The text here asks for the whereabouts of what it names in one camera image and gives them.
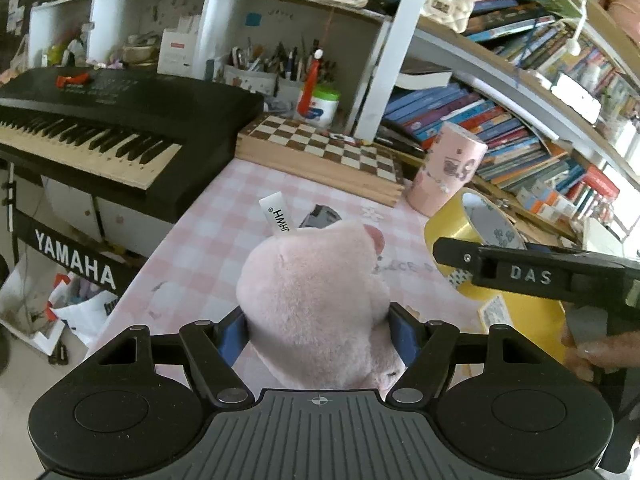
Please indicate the black Yamaha keyboard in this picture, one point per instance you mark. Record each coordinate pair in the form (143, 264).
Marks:
(123, 153)

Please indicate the white bookshelf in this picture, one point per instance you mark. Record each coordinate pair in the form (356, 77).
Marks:
(355, 39)

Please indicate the pink plush pig toy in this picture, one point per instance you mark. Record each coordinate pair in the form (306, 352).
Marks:
(316, 308)

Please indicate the yellow tape roll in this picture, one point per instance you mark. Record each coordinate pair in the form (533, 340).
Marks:
(474, 245)

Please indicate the white green lid jar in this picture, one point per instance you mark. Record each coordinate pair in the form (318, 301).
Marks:
(323, 106)

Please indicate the grey toy car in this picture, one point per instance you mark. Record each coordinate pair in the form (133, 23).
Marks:
(320, 217)

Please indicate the pink cylindrical canister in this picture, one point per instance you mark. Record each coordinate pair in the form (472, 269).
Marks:
(451, 162)

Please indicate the wooden chessboard box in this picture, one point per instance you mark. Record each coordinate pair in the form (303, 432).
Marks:
(328, 158)

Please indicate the pink checkered tablecloth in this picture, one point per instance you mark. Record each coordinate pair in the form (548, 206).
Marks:
(193, 274)

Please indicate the person right hand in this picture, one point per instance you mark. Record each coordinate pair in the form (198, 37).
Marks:
(589, 346)

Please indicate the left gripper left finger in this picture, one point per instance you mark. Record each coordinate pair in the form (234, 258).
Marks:
(211, 350)

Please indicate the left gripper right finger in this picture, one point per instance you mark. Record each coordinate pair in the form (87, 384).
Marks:
(426, 350)

